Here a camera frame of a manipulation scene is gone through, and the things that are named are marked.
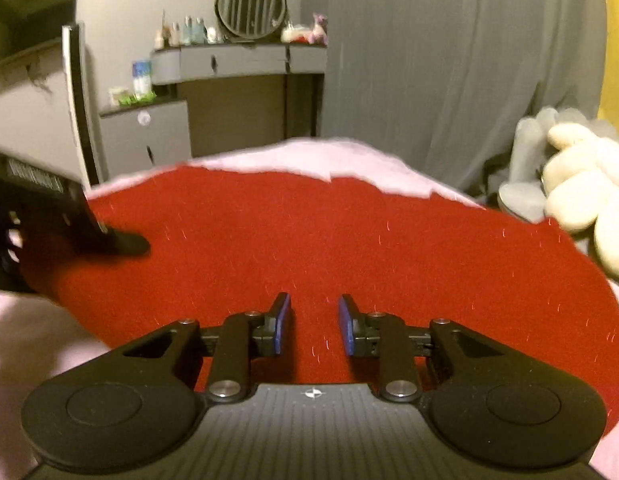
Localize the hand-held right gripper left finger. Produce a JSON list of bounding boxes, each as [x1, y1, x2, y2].
[[118, 292, 292, 405]]

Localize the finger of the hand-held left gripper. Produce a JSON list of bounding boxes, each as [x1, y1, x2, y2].
[[82, 194, 151, 257]]

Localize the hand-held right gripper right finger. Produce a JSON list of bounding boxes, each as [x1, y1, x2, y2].
[[337, 293, 509, 404]]

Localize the red knitted cardigan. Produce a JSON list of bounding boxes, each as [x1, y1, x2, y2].
[[25, 166, 619, 427]]

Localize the grey drawer cabinet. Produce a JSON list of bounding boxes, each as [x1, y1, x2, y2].
[[98, 99, 193, 182]]

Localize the white and black standing panel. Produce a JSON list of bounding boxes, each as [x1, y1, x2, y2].
[[61, 22, 106, 187]]

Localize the green packet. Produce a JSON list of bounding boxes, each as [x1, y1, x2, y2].
[[118, 90, 157, 107]]

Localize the blue and white box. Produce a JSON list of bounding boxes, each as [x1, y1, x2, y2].
[[132, 59, 153, 96]]

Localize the pink blanket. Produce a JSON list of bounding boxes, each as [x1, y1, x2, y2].
[[0, 136, 619, 480]]

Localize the grey dressing table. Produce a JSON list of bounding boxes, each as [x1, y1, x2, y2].
[[150, 42, 329, 142]]

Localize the round black-framed mirror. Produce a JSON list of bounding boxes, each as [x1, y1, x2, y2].
[[214, 0, 288, 44]]

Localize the white bowl with red contents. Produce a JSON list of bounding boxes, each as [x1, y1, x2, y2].
[[281, 22, 311, 44]]

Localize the cream flower-shaped cushion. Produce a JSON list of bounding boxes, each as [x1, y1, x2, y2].
[[541, 122, 619, 279]]

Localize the grey curtain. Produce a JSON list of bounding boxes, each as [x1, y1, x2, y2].
[[300, 0, 609, 207]]

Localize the pink plush toy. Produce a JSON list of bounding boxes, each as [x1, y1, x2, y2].
[[311, 12, 329, 46]]

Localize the yellow curtain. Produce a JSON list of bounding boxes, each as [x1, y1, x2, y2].
[[596, 0, 619, 124]]

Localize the wall-mounted shelf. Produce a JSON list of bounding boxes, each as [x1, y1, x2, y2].
[[0, 37, 66, 92]]

